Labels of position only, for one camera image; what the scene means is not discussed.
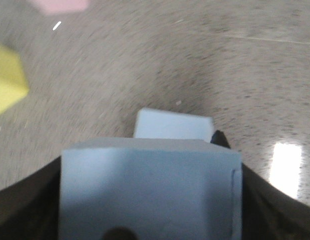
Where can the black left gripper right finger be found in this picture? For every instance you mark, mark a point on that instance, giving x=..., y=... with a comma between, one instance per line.
x=267, y=213

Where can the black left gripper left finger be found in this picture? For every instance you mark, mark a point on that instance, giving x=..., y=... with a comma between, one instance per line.
x=29, y=209

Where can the textured light blue foam block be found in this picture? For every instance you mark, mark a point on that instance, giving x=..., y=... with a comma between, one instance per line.
x=160, y=189

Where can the smooth light blue foam block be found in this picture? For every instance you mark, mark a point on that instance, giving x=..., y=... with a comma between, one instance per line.
x=161, y=124

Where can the yellow foam block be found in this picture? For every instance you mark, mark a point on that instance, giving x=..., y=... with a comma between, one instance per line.
x=13, y=83

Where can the pink foam block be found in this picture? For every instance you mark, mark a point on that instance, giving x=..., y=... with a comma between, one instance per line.
x=51, y=7

